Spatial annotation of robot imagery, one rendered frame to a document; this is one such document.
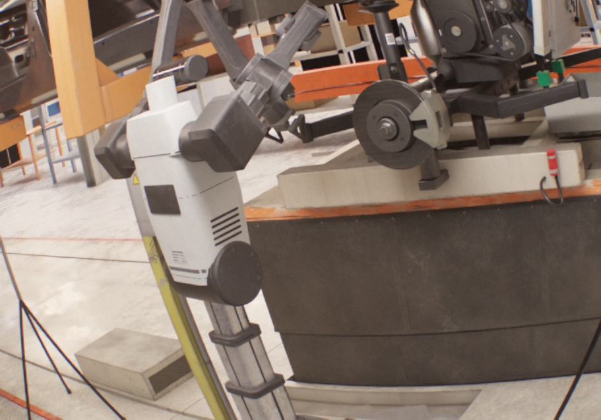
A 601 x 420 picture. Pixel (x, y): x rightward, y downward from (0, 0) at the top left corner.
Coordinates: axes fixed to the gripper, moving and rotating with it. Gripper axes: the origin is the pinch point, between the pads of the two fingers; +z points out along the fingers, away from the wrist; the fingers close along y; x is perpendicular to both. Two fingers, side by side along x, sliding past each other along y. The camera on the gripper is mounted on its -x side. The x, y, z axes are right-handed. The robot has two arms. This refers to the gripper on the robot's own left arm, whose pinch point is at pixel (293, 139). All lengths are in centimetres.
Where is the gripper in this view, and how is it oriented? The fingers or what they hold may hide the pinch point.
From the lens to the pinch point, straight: 252.6
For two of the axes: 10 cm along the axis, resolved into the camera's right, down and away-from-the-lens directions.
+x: -4.3, 7.6, -4.9
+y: -7.4, 0.2, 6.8
